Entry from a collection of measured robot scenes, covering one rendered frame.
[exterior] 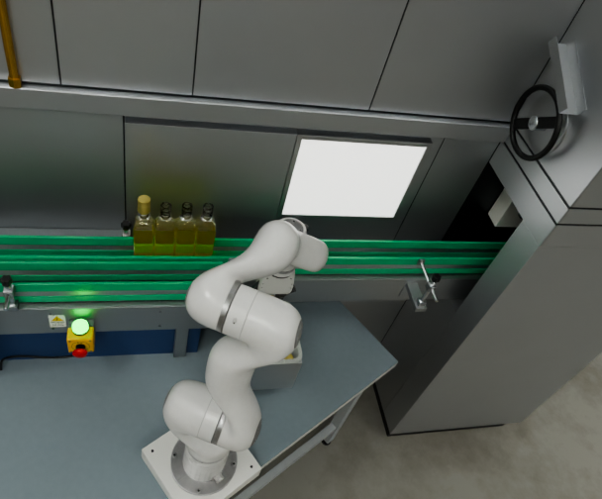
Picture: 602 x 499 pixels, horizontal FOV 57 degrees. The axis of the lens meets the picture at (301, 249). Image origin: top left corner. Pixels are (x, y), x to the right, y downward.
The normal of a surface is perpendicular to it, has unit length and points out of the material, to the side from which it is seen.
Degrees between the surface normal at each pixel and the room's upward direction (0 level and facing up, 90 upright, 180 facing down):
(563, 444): 0
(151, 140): 90
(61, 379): 0
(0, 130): 90
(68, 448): 0
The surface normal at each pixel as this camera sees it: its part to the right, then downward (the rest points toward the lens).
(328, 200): 0.18, 0.76
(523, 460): 0.22, -0.65
